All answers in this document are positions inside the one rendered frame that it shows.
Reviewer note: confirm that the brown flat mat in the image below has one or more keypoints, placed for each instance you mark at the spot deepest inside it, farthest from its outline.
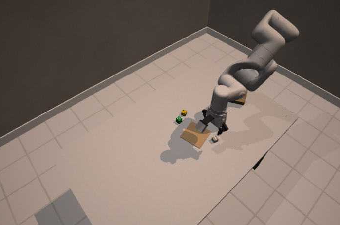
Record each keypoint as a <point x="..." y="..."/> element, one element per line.
<point x="193" y="136"/>

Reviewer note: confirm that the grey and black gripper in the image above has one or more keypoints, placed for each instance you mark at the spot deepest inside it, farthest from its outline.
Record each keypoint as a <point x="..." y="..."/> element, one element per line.
<point x="219" y="120"/>

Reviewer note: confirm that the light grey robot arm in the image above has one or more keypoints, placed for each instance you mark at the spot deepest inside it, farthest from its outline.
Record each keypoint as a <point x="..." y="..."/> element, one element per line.
<point x="271" y="34"/>

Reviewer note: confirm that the white die with black pips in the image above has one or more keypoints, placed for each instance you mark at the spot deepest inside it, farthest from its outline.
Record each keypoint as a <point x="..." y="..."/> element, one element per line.
<point x="214" y="139"/>

